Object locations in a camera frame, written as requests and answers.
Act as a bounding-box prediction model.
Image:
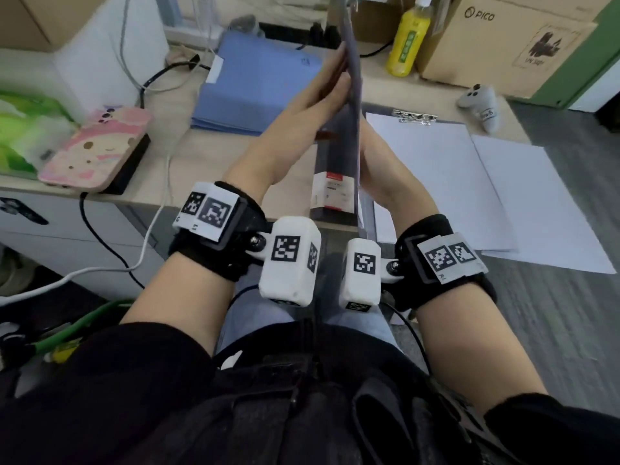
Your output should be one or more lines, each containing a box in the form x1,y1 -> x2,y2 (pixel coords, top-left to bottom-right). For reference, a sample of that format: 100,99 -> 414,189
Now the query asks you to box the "person's left hand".
222,43 -> 353,205

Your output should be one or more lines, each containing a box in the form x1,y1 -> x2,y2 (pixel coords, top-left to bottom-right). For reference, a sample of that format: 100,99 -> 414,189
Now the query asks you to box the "person's right hand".
359,118 -> 440,236

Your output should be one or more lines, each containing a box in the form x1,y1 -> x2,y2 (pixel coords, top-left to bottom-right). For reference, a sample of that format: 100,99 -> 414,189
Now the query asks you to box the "white paper bundle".
366,112 -> 517,253

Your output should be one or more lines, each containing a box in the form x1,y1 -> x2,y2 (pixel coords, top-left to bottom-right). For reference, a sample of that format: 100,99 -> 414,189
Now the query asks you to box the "gray translucent clip folder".
309,0 -> 519,255

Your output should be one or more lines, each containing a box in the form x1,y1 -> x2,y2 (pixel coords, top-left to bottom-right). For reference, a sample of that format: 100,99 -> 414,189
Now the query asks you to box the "gray blue folder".
192,31 -> 324,132

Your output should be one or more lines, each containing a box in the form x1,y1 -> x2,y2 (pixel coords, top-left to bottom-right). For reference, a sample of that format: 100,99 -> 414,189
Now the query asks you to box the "stack of white papers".
472,134 -> 617,275

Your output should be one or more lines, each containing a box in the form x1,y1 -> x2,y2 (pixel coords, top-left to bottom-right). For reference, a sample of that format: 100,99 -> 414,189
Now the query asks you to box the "person's right forearm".
415,283 -> 548,415

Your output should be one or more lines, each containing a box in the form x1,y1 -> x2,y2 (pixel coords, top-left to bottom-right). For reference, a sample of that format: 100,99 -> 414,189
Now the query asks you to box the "person's right leg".
319,242 -> 403,354

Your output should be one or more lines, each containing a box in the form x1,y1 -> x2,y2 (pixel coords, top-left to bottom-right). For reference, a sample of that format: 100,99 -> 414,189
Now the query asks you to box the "person's leg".
319,242 -> 403,354
215,275 -> 316,354

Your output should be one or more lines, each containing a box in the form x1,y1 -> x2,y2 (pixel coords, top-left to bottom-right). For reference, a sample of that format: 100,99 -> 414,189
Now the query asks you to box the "person's left leg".
215,275 -> 316,354

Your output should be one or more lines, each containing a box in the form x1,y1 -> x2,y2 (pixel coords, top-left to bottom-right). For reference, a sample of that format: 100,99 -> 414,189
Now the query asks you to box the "person's black shirt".
0,322 -> 620,465

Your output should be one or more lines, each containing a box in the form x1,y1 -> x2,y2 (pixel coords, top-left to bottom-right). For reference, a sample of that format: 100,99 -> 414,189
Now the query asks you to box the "black power strip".
259,21 -> 342,50

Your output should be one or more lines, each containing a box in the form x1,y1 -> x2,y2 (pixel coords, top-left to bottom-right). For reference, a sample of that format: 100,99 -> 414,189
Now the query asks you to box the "white game controller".
457,83 -> 500,135

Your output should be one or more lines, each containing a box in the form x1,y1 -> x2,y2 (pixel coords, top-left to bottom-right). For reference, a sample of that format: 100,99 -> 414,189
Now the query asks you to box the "low brown cardboard box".
351,0 -> 404,44

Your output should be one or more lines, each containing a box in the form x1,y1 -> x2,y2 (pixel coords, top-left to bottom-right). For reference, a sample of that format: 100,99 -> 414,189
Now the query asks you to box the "white power strip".
162,25 -> 222,48

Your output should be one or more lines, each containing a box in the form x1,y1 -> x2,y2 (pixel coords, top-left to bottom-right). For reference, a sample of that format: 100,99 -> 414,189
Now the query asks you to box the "yellow drink bottle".
386,0 -> 433,78

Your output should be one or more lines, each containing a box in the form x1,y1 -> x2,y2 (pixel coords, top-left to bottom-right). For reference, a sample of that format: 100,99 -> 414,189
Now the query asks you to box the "white charger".
196,0 -> 218,30

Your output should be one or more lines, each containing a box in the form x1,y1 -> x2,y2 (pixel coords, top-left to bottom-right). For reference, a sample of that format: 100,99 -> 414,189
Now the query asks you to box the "cardboard box black logo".
415,0 -> 599,100
484,0 -> 616,23

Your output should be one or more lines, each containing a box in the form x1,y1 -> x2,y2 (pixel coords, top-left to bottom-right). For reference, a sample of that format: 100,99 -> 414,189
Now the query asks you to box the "black power bank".
104,134 -> 151,196

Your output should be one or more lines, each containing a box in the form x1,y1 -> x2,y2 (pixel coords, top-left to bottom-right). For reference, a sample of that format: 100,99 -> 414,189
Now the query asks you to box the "blue charger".
154,0 -> 183,27

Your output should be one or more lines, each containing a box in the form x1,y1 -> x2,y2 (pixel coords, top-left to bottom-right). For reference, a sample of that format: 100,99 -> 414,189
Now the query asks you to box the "pink cartoon phone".
37,106 -> 154,193

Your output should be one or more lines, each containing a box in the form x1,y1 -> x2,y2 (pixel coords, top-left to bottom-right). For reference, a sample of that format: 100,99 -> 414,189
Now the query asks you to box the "green cabinet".
530,0 -> 620,110

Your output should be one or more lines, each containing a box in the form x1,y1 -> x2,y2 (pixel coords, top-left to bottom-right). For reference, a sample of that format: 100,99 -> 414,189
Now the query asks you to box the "white cabinet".
569,60 -> 620,114

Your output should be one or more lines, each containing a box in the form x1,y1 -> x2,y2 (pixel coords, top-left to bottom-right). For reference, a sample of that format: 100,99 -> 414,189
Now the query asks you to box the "black chest harness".
116,319 -> 524,465

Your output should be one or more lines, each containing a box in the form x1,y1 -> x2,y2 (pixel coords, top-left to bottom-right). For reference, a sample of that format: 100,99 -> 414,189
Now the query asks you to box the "green tissue pack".
0,89 -> 78,180

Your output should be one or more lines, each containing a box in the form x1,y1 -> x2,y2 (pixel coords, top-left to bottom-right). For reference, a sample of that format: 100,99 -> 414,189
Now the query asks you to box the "large cardboard box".
0,0 -> 110,53

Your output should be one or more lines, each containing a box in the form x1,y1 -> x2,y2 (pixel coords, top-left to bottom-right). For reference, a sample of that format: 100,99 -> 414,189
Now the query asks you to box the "black marker wrist strap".
168,181 -> 272,282
387,213 -> 499,313

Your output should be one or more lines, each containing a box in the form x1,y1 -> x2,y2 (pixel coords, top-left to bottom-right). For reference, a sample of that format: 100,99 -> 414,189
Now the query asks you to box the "gray rolled strap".
227,14 -> 265,38

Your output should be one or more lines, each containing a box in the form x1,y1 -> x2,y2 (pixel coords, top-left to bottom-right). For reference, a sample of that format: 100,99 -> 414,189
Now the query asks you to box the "black power cord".
360,41 -> 394,59

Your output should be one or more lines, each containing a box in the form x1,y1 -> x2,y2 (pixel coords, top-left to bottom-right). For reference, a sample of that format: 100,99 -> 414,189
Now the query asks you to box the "thick black cable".
139,55 -> 212,110

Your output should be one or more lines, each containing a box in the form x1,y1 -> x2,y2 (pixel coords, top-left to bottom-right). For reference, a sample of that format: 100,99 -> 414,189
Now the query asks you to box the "black camera cable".
382,302 -> 432,376
227,284 -> 260,311

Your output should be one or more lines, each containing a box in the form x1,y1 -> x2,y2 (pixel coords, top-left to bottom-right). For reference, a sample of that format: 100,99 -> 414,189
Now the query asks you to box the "gray cable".
118,0 -> 194,94

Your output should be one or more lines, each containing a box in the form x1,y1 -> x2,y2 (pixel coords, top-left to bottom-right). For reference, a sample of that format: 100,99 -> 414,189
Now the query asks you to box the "thin black cable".
79,191 -> 146,290

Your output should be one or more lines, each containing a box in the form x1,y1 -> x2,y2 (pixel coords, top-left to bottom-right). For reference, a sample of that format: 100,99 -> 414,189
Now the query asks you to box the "green cable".
34,298 -> 134,357

